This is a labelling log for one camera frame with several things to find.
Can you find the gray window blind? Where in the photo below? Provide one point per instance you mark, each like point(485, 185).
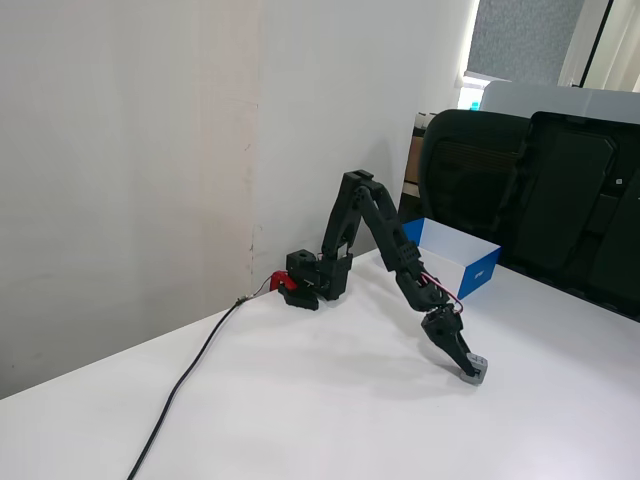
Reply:
point(520, 40)

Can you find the gray lettered cube block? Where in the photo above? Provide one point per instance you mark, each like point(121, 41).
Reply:
point(477, 367)

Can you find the red table clamp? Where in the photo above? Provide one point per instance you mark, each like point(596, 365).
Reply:
point(279, 281)

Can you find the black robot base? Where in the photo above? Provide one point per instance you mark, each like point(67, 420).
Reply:
point(315, 275)

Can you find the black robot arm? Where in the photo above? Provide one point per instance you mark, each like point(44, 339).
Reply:
point(385, 225)

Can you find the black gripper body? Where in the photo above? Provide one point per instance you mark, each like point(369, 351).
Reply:
point(443, 331)

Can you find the black office chair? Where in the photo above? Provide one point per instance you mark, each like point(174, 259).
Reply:
point(465, 170)

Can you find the brown cardboard box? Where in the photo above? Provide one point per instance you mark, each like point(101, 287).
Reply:
point(414, 155)

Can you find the white translucent storage bin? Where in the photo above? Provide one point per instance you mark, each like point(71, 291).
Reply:
point(550, 100)

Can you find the black plastic case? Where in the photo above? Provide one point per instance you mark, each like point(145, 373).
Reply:
point(570, 200)

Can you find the blue white cardboard box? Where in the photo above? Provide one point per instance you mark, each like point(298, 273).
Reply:
point(480, 277)

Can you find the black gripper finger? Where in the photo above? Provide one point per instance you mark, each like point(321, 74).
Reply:
point(457, 355)

